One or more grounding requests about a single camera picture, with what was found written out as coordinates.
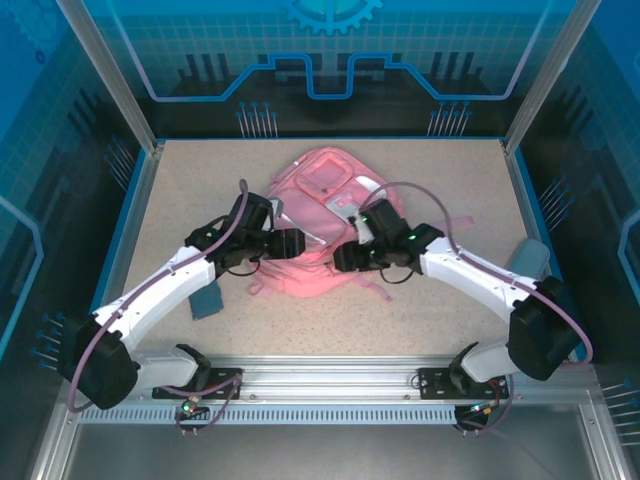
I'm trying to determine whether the pink backpack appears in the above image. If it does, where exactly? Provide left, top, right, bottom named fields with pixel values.
left=248, top=146, right=476, bottom=304

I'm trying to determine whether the teal leather wallet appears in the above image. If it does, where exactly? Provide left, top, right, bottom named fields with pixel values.
left=188, top=284, right=225, bottom=321

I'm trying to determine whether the grey-blue glasses case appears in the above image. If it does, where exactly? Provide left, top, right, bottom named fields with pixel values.
left=508, top=238, right=551, bottom=279

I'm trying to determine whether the blue table edge trim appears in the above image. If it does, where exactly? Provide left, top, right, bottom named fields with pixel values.
left=73, top=147, right=151, bottom=365
left=512, top=147, right=592, bottom=365

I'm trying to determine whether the blue gear graphic panel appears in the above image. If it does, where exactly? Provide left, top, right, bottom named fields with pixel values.
left=59, top=0, right=596, bottom=141

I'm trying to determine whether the small green LED board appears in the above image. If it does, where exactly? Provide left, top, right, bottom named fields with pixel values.
left=464, top=399, right=503, bottom=420
left=173, top=393, right=210, bottom=420

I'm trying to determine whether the blue grid side panel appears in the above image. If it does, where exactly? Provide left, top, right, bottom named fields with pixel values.
left=514, top=0, right=640, bottom=401
left=0, top=0, right=151, bottom=396

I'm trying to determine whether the purple robot arm cable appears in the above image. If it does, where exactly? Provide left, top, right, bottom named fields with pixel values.
left=359, top=182, right=594, bottom=436
left=67, top=179, right=251, bottom=436

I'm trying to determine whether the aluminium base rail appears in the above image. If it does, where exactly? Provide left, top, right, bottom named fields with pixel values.
left=64, top=353, right=601, bottom=401

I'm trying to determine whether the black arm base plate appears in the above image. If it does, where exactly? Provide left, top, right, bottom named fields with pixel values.
left=151, top=366, right=246, bottom=401
left=416, top=366, right=511, bottom=401

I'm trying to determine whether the slotted grey cable duct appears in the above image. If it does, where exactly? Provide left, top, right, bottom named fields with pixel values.
left=78, top=405, right=460, bottom=426

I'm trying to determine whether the aluminium frame post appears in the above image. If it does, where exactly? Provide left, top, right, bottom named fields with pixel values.
left=55, top=0, right=167, bottom=155
left=501, top=0, right=600, bottom=156

